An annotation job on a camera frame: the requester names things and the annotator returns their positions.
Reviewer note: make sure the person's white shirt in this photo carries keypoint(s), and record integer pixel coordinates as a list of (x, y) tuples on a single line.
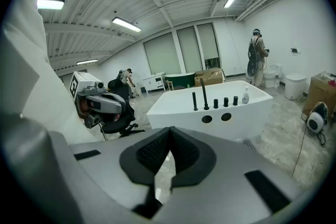
[(31, 73)]

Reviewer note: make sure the small wooden stool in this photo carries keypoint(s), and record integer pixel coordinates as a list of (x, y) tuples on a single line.
[(170, 84)]

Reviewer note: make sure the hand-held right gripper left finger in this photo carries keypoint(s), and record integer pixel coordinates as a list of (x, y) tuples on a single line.
[(110, 165)]

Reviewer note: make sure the open brown cardboard box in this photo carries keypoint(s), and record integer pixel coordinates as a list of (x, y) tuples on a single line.
[(320, 94)]

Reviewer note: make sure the black hand shower rod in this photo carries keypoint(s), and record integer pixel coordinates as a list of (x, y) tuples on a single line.
[(194, 101)]

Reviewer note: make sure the grey perforated rubber mat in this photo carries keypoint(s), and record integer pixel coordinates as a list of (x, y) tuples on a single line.
[(249, 143)]

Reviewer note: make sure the black office chair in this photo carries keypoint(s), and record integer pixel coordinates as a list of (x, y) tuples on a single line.
[(119, 102)]

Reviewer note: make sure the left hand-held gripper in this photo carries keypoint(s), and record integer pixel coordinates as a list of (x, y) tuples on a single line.
[(84, 84)]

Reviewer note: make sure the large brown cardboard box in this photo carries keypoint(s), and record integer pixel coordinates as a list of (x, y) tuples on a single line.
[(210, 77)]

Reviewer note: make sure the white rectangular bathtub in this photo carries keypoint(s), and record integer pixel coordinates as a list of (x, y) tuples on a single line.
[(183, 123)]

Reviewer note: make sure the dark green bathtub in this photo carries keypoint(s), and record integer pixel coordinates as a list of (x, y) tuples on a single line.
[(181, 79)]

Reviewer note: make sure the white pump bottle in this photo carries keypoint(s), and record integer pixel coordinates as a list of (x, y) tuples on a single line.
[(245, 97)]

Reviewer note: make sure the tall black faucet spout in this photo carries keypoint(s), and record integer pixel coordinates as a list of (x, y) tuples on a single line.
[(204, 94)]

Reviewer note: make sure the white vanity cabinet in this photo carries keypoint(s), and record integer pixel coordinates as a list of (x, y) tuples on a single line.
[(155, 82)]

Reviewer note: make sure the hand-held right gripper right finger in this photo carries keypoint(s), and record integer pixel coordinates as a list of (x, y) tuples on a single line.
[(223, 178)]

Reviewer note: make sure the white round fan heater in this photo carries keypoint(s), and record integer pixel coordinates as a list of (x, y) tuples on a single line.
[(316, 120)]

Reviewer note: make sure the black wall-mounted holder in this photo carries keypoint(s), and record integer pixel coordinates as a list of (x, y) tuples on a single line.
[(294, 50)]

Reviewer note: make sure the black faucet knob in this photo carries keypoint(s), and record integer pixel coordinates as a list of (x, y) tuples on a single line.
[(235, 100), (226, 102), (215, 104)]

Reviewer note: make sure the white toilet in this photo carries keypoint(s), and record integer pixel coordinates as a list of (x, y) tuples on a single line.
[(295, 86), (270, 78)]

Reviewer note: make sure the grey window blind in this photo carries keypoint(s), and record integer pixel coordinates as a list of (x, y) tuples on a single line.
[(161, 53), (208, 40), (189, 49)]

